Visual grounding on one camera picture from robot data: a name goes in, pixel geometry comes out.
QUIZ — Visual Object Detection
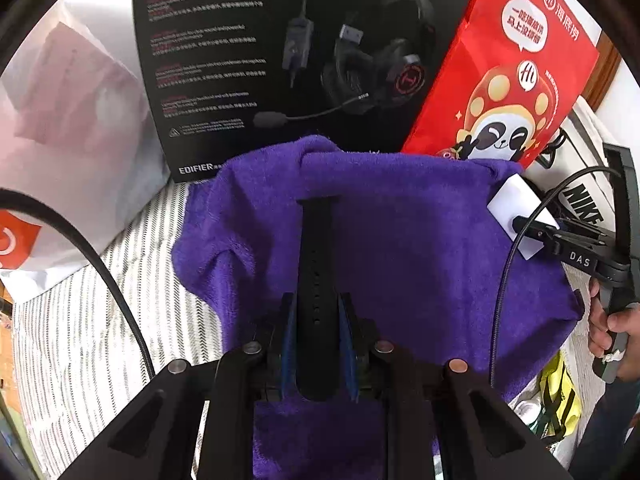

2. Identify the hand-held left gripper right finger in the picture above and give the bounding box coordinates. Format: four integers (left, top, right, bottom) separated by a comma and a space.
336, 291, 576, 480

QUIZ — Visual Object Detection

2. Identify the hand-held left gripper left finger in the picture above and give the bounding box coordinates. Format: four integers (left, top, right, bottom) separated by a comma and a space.
60, 291, 301, 480

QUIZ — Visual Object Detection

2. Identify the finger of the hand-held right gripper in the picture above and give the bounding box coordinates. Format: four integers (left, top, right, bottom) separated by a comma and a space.
511, 215, 571, 253
557, 217, 618, 241

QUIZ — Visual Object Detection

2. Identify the white sponge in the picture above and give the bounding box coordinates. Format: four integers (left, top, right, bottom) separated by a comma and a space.
486, 172, 561, 261

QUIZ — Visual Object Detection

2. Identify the black watch strap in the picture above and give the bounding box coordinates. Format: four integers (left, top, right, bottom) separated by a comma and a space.
295, 197, 343, 403

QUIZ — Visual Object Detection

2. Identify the yellow pouch black strap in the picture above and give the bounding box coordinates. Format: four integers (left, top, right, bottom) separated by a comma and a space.
537, 352, 583, 443

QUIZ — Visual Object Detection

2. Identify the green tissue pack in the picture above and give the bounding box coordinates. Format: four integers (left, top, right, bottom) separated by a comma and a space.
515, 399, 546, 436

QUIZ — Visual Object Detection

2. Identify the person's right hand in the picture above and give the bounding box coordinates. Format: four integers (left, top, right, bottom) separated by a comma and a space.
587, 277, 640, 366

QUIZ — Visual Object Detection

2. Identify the white bag black logo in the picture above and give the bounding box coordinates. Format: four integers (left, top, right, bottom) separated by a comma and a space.
540, 95, 631, 241

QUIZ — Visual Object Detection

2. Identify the purple towel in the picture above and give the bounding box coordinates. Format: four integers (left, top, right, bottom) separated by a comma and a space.
171, 135, 586, 480

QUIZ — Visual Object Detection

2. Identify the wooden furniture edge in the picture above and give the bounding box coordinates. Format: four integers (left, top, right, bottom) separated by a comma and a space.
585, 32, 623, 111

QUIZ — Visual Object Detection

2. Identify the person's blue jeans leg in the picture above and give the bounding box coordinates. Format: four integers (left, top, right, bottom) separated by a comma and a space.
575, 375, 640, 480

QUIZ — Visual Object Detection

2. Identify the red panda print bag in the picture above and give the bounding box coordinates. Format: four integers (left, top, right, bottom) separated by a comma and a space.
401, 0, 601, 171

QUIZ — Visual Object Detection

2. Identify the white plastic bag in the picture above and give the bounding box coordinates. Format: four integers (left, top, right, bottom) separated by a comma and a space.
0, 0, 173, 303

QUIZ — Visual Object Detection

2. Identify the black headphone box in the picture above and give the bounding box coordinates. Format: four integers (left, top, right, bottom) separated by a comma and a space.
132, 0, 488, 183

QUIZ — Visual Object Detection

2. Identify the pink box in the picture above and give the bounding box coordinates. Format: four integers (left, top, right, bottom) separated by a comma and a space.
15, 22, 141, 156

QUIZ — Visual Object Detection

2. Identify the black braided cable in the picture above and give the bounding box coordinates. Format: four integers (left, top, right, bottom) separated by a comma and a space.
490, 166, 623, 388

